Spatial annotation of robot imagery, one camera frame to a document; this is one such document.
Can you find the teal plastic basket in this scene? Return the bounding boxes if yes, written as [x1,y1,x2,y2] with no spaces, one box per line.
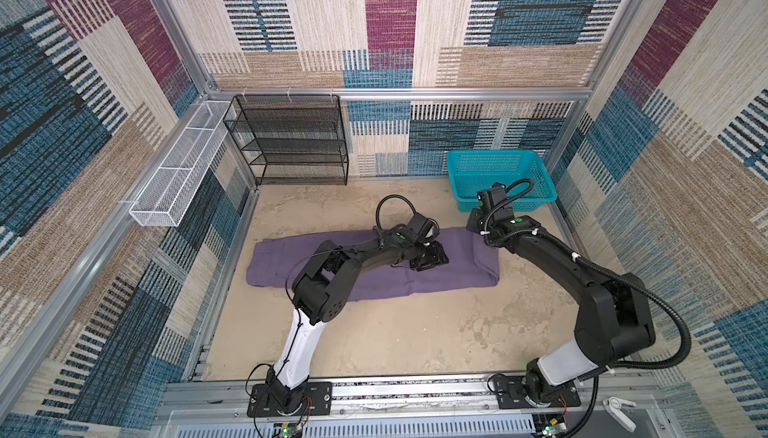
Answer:
[446,150,558,213]

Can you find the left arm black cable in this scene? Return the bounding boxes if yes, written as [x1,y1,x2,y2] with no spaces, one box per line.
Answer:
[374,193,418,235]

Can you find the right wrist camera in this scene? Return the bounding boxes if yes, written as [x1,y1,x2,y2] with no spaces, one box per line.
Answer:
[478,182,508,214]

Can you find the purple trousers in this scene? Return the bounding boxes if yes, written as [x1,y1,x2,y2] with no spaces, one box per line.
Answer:
[244,225,502,304]

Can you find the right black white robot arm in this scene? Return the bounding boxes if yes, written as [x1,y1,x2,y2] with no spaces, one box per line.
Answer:
[467,209,656,405]

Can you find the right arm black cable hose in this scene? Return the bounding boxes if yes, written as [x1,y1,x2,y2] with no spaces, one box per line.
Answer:
[482,178,692,438]

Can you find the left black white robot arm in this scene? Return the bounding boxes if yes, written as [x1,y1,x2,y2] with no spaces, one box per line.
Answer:
[258,230,449,415]

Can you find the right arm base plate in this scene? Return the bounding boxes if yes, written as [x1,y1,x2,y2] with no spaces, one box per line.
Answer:
[486,373,581,410]

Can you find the white handle tool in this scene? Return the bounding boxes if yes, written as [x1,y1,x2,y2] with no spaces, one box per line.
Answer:
[603,396,637,433]

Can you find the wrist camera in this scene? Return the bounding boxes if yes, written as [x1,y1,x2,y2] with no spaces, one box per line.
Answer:
[478,182,508,214]
[406,212,440,242]

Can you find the white wire mesh tray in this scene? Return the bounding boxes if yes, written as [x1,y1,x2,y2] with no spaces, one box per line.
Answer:
[129,100,229,227]

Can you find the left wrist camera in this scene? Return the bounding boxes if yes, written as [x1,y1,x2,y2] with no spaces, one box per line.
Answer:
[406,212,440,242]

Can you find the aluminium mounting rail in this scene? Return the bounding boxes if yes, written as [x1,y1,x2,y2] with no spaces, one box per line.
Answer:
[149,371,684,437]

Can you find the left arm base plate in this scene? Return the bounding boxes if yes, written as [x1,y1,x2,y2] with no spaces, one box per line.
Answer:
[247,381,333,418]

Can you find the black wire mesh shelf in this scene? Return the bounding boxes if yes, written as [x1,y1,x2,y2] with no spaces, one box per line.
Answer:
[223,94,349,185]

